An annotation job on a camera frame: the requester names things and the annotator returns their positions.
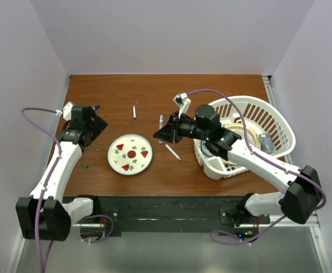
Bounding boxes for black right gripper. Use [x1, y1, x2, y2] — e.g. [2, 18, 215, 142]
[154, 111, 209, 144]

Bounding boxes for white pen with printed text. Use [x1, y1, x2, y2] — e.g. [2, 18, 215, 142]
[158, 111, 163, 144]

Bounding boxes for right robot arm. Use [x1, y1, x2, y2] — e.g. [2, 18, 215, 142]
[153, 105, 325, 224]

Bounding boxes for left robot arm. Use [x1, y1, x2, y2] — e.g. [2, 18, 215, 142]
[15, 102, 108, 241]

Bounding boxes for green-end white pen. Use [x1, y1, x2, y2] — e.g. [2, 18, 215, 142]
[165, 144, 181, 160]

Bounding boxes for plain white blue-end pen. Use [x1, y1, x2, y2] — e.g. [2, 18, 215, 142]
[133, 105, 137, 119]

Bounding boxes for blue patterned bowl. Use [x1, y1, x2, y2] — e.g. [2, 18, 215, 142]
[200, 140, 214, 158]

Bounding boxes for watermelon pattern plate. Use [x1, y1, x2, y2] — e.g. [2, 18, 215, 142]
[107, 134, 153, 176]

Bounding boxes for beige stacked plates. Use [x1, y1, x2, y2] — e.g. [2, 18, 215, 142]
[223, 123, 261, 149]

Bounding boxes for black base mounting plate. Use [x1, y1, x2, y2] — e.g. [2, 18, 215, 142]
[62, 195, 271, 238]

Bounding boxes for white plastic basket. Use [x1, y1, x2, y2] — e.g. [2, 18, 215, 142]
[194, 96, 296, 180]

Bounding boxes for grey cup in basket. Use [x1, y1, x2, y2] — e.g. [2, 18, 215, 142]
[259, 133, 274, 154]

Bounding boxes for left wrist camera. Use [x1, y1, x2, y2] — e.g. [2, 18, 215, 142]
[62, 101, 74, 121]

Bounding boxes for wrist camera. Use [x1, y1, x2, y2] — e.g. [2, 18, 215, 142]
[62, 101, 74, 121]
[173, 93, 191, 117]

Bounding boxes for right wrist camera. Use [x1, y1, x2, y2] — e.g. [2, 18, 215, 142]
[173, 93, 191, 117]

